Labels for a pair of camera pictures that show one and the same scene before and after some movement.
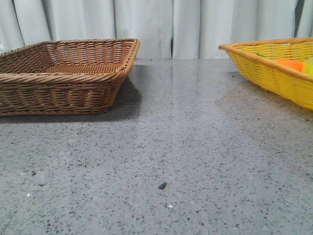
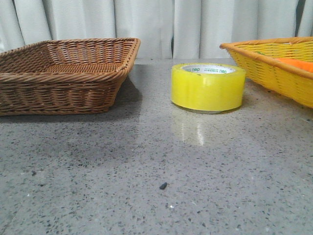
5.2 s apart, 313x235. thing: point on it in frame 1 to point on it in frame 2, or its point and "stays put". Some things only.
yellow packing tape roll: x=308 y=66 to x=207 y=87
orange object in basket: x=300 y=65 stays put
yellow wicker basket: x=283 y=66 stays put
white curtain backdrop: x=166 y=29 stays put
